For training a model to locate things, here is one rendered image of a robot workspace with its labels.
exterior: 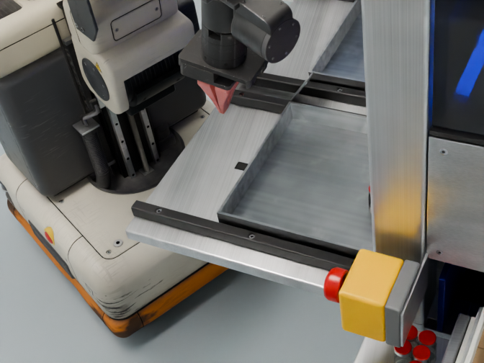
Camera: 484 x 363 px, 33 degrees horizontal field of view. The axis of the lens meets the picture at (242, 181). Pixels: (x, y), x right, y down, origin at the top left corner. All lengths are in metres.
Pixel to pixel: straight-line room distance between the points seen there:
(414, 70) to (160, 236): 0.56
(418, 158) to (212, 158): 0.53
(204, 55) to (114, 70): 0.71
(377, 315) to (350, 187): 0.35
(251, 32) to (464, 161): 0.28
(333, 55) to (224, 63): 0.49
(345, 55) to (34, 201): 1.09
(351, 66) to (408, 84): 0.66
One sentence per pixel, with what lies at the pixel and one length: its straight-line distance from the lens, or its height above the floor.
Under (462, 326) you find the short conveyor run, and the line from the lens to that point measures 1.02.
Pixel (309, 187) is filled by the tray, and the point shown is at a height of 0.88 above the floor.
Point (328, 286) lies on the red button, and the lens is 0.96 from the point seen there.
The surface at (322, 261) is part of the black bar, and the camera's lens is 1.13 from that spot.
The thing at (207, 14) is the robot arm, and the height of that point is 1.23.
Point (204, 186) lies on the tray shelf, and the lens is 1.29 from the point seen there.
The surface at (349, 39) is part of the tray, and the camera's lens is 1.53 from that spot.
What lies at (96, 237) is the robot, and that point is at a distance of 2.11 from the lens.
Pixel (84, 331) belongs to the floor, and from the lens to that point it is 2.30.
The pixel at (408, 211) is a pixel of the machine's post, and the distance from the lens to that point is 0.93.
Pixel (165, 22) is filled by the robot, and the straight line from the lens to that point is 1.81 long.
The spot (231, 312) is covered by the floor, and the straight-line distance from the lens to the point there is 2.23.
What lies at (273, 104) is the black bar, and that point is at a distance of 1.38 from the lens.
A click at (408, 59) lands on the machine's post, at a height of 1.29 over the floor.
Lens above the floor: 1.77
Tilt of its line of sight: 44 degrees down
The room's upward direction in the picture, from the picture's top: 11 degrees counter-clockwise
